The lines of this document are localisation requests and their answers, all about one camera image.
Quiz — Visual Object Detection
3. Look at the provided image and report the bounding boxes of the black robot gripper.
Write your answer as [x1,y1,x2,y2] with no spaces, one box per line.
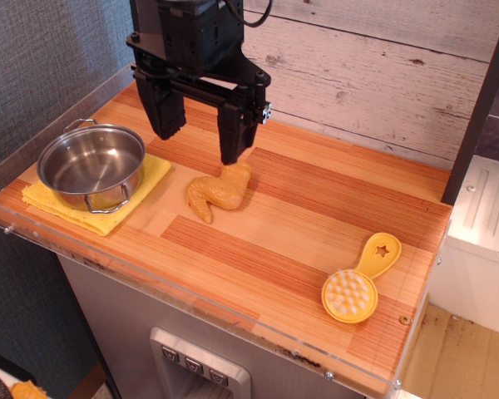
[134,1,273,164]

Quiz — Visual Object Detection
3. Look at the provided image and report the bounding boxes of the yellow brush with white bristles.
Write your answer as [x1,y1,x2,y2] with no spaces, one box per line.
[321,233,402,324]

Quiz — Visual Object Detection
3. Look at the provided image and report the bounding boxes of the yellow folded cloth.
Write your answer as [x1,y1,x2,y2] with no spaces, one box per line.
[22,154,171,236]

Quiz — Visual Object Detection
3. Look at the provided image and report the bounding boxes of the toy chicken wing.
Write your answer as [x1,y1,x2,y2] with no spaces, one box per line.
[186,161,252,224]

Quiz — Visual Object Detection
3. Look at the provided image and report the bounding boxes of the clear acrylic table guard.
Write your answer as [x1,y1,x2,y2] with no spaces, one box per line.
[0,69,451,398]

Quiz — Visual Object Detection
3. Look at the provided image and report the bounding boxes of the steel cabinet with dispenser panel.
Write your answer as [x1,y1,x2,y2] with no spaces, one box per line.
[58,256,360,398]

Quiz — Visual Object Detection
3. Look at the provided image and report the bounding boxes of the brass screw in tabletop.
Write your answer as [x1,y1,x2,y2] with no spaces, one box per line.
[399,315,411,325]

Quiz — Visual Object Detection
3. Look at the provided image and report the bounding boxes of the white cabinet at right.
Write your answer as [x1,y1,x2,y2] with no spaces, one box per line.
[427,156,499,332]

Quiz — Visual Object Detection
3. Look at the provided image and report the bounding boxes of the orange object at bottom left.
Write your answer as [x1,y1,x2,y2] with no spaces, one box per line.
[10,381,48,399]

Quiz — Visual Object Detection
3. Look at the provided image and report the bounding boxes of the steel pot with handles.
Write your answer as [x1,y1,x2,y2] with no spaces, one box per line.
[37,119,146,204]

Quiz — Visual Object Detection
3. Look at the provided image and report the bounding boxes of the dark right vertical post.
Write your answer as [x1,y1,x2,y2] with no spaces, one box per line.
[441,38,499,205]

